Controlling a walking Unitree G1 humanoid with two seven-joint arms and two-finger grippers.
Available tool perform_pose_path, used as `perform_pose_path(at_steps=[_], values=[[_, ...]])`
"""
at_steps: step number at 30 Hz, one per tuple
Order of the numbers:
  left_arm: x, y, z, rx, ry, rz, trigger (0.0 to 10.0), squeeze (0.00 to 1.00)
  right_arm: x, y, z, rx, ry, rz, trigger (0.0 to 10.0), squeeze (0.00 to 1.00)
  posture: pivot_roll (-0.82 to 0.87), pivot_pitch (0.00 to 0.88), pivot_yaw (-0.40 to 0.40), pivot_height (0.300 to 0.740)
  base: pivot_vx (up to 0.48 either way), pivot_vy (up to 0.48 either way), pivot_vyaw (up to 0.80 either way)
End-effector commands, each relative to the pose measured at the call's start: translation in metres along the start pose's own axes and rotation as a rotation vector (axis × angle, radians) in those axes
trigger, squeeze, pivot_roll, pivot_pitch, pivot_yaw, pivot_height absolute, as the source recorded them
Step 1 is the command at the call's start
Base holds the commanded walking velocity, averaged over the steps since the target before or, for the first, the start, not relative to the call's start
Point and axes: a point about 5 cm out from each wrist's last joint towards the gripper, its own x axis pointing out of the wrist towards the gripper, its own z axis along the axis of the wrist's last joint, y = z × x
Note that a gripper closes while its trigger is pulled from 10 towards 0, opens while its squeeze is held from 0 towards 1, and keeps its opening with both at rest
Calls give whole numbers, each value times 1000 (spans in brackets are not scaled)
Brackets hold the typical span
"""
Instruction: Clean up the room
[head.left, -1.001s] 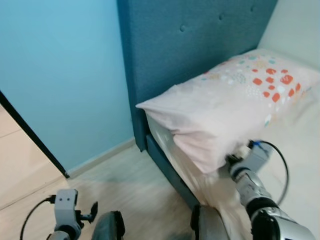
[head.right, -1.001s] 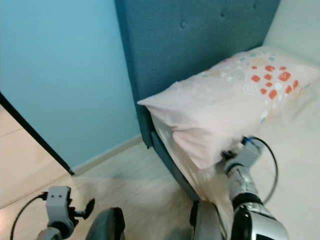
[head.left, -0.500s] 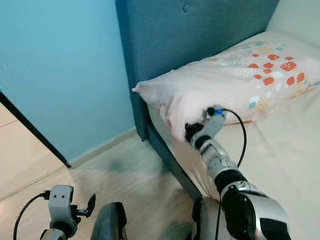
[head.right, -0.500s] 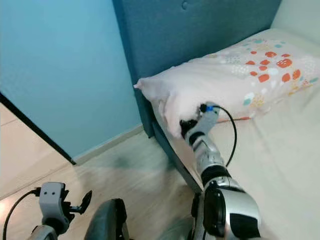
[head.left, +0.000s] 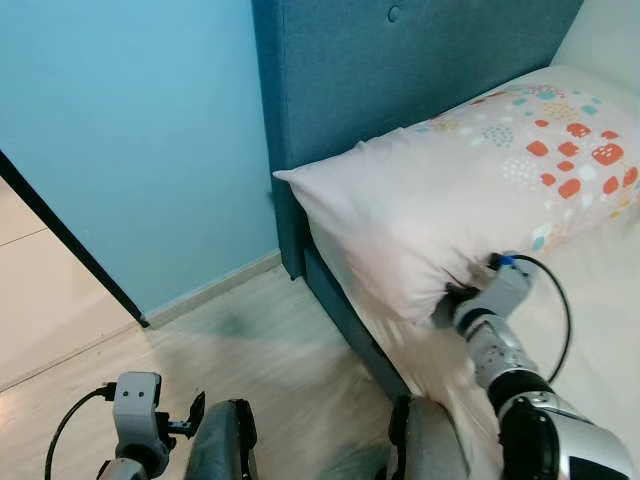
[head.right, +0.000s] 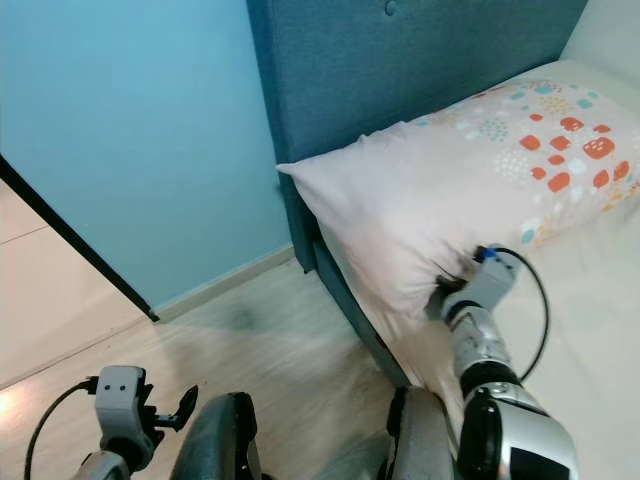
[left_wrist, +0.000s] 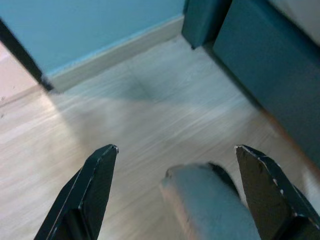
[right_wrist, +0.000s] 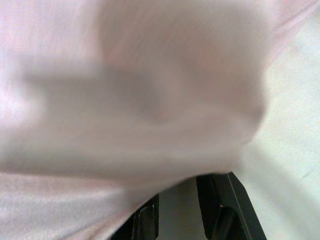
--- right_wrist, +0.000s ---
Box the pink floral print pillow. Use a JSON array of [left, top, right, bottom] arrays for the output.
[[0, 0, 320, 240]]

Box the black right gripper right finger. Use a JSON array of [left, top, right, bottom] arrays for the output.
[[195, 171, 268, 240]]

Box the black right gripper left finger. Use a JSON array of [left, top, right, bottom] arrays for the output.
[[109, 193, 161, 240]]

